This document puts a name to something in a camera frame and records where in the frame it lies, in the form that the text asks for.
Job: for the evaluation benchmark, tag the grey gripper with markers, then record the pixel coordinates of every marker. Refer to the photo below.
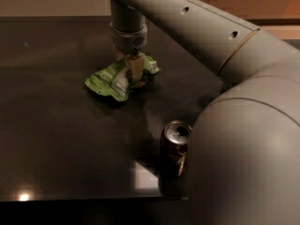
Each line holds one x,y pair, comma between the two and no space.
128,40

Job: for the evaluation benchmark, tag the green rice chip bag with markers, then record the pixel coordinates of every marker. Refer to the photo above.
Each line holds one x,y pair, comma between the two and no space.
113,80

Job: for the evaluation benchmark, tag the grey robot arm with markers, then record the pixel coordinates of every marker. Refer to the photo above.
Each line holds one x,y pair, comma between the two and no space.
244,152

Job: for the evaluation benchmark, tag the brown soda can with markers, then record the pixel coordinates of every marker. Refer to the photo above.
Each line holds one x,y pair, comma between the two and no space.
173,152

